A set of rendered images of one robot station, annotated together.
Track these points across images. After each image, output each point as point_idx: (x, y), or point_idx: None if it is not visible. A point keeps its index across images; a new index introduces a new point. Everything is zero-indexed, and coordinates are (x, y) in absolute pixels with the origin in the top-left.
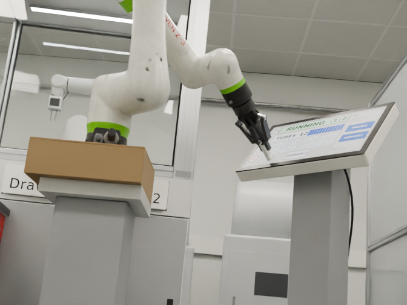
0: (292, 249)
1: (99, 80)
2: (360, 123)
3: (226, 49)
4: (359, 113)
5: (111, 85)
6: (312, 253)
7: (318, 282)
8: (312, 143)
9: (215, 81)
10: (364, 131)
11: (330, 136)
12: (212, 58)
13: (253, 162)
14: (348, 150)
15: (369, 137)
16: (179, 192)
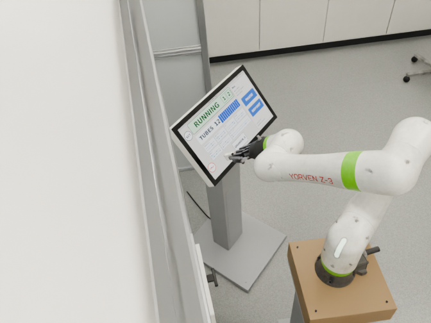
0: (224, 184)
1: (365, 245)
2: (245, 94)
3: (299, 132)
4: (233, 84)
5: (372, 236)
6: (233, 176)
7: (236, 184)
8: (236, 127)
9: None
10: (257, 100)
11: (241, 115)
12: (303, 147)
13: (217, 169)
14: (267, 120)
15: (265, 103)
16: None
